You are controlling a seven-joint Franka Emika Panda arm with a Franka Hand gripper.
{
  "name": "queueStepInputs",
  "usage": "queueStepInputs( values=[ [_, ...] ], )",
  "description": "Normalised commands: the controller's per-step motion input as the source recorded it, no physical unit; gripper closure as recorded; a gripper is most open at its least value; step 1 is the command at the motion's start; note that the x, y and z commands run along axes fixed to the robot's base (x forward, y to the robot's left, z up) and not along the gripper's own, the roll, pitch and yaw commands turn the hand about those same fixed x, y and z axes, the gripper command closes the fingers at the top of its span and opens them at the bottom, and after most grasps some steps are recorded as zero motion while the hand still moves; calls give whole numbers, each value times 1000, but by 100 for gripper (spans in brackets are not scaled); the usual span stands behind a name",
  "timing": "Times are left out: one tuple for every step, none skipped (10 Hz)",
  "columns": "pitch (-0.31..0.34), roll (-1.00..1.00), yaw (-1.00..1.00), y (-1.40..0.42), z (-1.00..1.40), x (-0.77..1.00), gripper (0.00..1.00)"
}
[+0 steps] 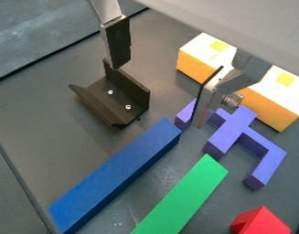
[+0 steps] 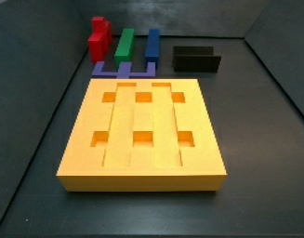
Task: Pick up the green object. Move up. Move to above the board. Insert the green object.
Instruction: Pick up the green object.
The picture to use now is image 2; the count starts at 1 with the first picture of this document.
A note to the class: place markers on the black block piece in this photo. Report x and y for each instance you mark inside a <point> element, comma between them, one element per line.
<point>196,59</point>

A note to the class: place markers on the blue bar block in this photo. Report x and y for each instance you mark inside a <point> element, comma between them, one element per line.
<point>153,50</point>

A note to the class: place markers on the yellow slotted board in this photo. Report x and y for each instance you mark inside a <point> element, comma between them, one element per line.
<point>142,139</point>

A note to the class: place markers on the purple comb-shaped holder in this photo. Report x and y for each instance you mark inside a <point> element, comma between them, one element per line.
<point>125,71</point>

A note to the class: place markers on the green bar block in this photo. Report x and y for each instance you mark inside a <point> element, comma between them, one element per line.
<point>125,48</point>

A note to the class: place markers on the red block piece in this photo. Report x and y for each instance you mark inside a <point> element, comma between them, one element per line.
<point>101,38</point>

